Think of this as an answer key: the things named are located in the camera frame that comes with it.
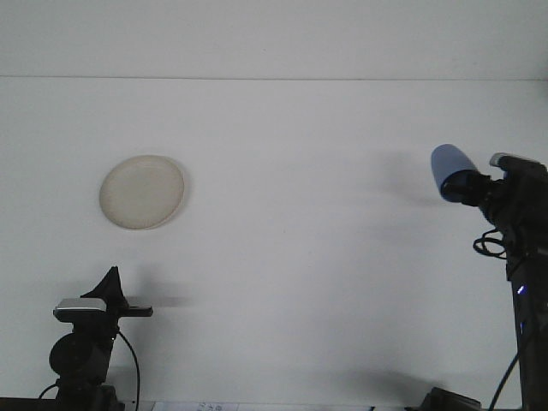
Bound pale blue cup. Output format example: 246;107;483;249
430;144;479;206

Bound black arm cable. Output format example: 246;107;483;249
473;228;522;411
116;330;142;406

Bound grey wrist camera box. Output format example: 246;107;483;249
52;297;109;323
488;152;515;170

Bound pale round plate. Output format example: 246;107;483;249
98;154;186;231

